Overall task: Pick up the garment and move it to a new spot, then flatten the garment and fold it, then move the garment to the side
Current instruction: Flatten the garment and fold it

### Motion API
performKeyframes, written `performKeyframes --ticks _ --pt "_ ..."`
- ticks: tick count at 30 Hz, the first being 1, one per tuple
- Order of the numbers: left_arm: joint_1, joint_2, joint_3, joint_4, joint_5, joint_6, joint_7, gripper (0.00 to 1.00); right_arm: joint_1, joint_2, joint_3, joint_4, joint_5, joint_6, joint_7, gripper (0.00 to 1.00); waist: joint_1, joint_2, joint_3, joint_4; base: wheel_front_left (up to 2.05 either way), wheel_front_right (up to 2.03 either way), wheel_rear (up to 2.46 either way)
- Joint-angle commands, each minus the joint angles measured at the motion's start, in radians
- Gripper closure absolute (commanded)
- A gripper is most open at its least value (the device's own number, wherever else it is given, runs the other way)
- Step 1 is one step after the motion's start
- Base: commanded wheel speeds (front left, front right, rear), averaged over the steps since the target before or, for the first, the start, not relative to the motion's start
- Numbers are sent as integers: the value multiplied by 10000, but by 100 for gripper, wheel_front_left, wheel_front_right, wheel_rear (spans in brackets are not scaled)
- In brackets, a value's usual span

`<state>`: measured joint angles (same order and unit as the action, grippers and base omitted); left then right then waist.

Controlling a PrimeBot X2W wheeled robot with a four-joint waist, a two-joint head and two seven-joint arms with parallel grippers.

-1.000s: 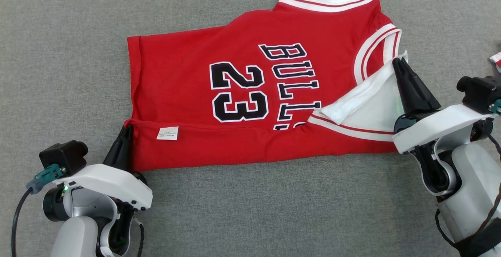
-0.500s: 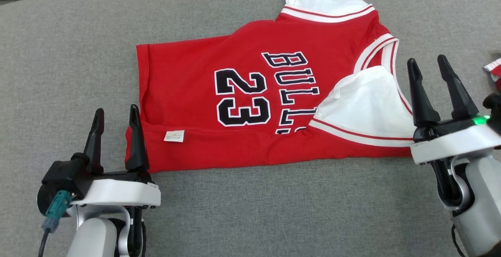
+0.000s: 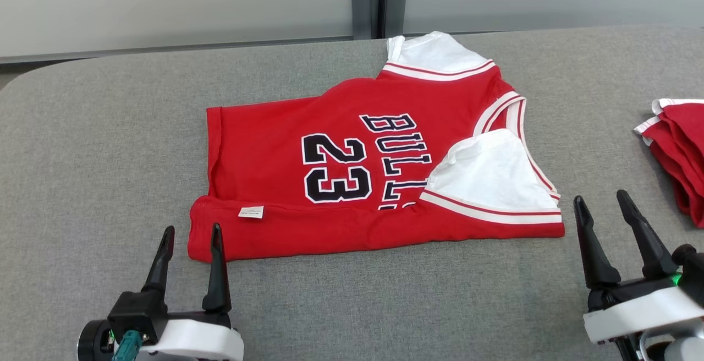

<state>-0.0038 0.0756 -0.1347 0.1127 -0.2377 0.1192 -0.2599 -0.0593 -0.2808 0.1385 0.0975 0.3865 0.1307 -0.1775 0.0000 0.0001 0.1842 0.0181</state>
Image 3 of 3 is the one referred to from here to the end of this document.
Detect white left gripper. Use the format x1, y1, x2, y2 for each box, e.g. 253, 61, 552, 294
136, 223, 245, 361

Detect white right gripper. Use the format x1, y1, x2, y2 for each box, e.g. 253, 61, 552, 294
573, 189, 704, 345

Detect red shorts with white trim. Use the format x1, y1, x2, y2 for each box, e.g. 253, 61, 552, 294
634, 98, 704, 228

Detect red basketball jersey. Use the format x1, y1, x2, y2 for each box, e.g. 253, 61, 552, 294
187, 31, 566, 263

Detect left cable with teal plug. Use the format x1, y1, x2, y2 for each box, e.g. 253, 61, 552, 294
112, 329, 145, 361

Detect wall baseboard rail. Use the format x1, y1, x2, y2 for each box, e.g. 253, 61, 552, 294
0, 35, 354, 64

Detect grey rounded post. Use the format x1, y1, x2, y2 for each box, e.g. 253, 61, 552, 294
351, 0, 373, 40
384, 0, 408, 38

